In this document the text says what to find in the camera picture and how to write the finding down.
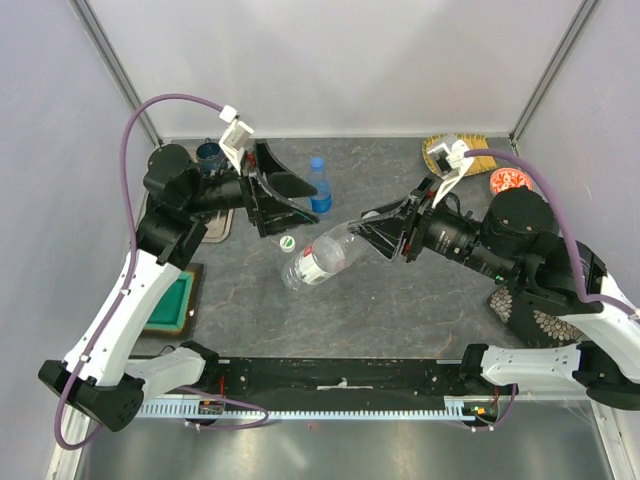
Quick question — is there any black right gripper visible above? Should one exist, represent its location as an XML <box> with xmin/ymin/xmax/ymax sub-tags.
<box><xmin>348</xmin><ymin>170</ymin><xmax>515</xmax><ymax>281</ymax></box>

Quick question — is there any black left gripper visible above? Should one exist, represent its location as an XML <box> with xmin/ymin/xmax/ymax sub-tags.
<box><xmin>184</xmin><ymin>139</ymin><xmax>319</xmax><ymax>236</ymax></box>

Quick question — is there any green-label Cestbon bottle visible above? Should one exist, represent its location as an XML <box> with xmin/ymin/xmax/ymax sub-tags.
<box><xmin>268</xmin><ymin>235</ymin><xmax>297</xmax><ymax>253</ymax></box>

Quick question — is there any red-label clear bottle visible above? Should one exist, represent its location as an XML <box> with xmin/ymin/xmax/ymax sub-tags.
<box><xmin>281</xmin><ymin>222</ymin><xmax>369</xmax><ymax>291</ymax></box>

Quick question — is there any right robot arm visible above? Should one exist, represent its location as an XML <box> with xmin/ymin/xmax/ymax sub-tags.
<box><xmin>348</xmin><ymin>178</ymin><xmax>639</xmax><ymax>411</ymax></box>

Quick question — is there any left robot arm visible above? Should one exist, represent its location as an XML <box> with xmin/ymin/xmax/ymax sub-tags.
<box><xmin>38</xmin><ymin>140</ymin><xmax>319</xmax><ymax>432</ymax></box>

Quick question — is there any blue-label water bottle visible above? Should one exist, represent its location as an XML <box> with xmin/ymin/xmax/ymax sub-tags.
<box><xmin>307</xmin><ymin>157</ymin><xmax>332</xmax><ymax>219</ymax></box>

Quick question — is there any metal serving tray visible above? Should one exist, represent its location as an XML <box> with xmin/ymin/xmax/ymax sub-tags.
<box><xmin>203</xmin><ymin>210</ymin><xmax>234</xmax><ymax>244</ymax></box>

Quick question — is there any dark teal mug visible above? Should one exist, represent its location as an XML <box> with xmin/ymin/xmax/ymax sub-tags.
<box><xmin>196</xmin><ymin>138</ymin><xmax>227</xmax><ymax>174</ymax></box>

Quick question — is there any yellow woven tray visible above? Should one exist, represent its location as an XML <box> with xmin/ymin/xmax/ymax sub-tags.
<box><xmin>422</xmin><ymin>132</ymin><xmax>499</xmax><ymax>179</ymax></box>

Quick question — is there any red floral bowl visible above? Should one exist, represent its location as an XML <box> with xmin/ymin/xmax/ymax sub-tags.
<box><xmin>489</xmin><ymin>167</ymin><xmax>534</xmax><ymax>196</ymax></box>

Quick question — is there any green square dish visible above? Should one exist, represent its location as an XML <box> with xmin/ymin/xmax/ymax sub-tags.
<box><xmin>141</xmin><ymin>263</ymin><xmax>205</xmax><ymax>340</ymax></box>

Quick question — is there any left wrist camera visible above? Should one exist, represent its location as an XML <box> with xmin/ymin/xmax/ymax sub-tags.
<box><xmin>219</xmin><ymin>119</ymin><xmax>254</xmax><ymax>173</ymax></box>

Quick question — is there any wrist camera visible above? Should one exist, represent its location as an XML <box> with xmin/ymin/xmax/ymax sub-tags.
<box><xmin>427</xmin><ymin>135</ymin><xmax>473</xmax><ymax>209</ymax></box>
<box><xmin>219</xmin><ymin>119</ymin><xmax>254</xmax><ymax>173</ymax></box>

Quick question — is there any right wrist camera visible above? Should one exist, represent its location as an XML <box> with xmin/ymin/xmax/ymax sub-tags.
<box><xmin>427</xmin><ymin>135</ymin><xmax>473</xmax><ymax>209</ymax></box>

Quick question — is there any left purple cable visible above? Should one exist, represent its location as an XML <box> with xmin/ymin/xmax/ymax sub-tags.
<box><xmin>53</xmin><ymin>92</ymin><xmax>271</xmax><ymax>450</ymax></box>

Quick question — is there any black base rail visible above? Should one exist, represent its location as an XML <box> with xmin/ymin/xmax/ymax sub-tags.
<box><xmin>200</xmin><ymin>357</ymin><xmax>511</xmax><ymax>397</ymax></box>

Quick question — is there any slotted cable duct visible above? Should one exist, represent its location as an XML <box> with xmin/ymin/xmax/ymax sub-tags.
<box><xmin>137</xmin><ymin>392</ymin><xmax>478</xmax><ymax>421</ymax></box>

